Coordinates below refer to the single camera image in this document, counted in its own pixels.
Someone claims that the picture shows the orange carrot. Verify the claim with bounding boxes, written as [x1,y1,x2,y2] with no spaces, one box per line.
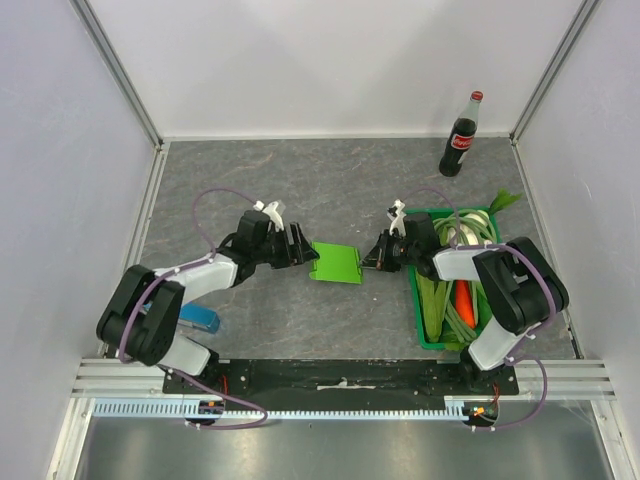
[455,280,476,329]

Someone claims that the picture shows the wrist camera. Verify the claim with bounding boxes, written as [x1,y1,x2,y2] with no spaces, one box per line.
[387,199,406,238]
[253,200,286,232]

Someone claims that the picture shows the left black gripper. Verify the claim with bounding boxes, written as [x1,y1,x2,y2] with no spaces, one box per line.
[253,222,319,269]

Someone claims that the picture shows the green paper box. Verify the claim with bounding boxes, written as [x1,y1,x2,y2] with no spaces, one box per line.
[309,242,363,285]

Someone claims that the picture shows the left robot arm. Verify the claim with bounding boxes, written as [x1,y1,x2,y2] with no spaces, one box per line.
[96,210,320,393]

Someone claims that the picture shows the green plastic tray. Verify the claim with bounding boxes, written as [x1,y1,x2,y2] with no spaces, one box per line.
[409,207,501,351]

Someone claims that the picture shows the grey cable duct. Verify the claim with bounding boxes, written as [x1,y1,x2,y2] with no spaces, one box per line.
[92,398,468,421]

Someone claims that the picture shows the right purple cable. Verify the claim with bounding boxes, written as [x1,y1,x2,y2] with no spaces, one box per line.
[399,187,557,431]

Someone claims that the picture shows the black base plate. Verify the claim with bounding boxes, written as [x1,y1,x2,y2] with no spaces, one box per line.
[162,357,521,412]

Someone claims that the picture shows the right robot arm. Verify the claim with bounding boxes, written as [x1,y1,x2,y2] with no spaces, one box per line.
[361,212,569,394]

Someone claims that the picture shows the green long beans bundle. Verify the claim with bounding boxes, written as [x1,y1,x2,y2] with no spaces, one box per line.
[416,209,498,351]

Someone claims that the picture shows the cola glass bottle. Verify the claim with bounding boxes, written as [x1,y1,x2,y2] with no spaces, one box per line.
[439,90,484,177]

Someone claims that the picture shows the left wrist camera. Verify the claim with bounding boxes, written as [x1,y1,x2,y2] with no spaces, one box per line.
[253,200,286,232]

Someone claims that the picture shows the blue small box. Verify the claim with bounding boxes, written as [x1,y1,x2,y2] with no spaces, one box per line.
[178,303,220,335]

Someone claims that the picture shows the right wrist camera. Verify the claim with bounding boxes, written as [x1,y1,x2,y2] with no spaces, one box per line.
[387,199,406,238]

